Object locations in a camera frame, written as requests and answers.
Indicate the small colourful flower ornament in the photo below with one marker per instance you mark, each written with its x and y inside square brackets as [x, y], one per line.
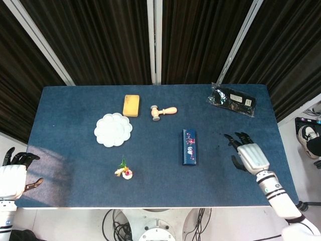
[125, 172]

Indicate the blue felt table cloth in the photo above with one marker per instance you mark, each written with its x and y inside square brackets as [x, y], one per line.
[75, 120]

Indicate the small wooden mallet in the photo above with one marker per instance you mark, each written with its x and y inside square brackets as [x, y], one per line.
[165, 110]

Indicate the black electronic device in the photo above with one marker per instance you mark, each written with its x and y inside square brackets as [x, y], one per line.
[307, 121]

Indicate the black curtain panel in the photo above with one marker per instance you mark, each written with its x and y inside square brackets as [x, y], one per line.
[283, 50]
[198, 40]
[95, 40]
[17, 88]

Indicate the blue glasses case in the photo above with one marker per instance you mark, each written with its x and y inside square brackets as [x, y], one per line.
[189, 150]

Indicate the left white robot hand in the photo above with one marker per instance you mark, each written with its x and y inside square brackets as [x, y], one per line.
[11, 180]

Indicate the yellow sponge block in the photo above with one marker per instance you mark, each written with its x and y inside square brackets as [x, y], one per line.
[131, 105]

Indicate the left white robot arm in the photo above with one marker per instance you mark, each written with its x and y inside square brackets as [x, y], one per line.
[6, 216]

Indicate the black item in plastic bag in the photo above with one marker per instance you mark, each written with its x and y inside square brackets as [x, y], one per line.
[232, 99]

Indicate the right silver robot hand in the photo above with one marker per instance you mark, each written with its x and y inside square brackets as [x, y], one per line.
[252, 157]

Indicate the white and black sneaker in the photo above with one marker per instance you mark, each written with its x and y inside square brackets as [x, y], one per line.
[306, 135]

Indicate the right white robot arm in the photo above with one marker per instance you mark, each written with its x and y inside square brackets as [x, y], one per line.
[283, 206]

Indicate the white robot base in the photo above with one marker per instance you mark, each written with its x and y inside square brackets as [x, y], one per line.
[155, 226]

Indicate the white frame post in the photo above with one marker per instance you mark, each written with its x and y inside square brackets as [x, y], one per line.
[40, 40]
[154, 40]
[301, 110]
[238, 37]

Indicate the white flower-shaped palette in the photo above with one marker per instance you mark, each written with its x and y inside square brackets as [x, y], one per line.
[113, 129]

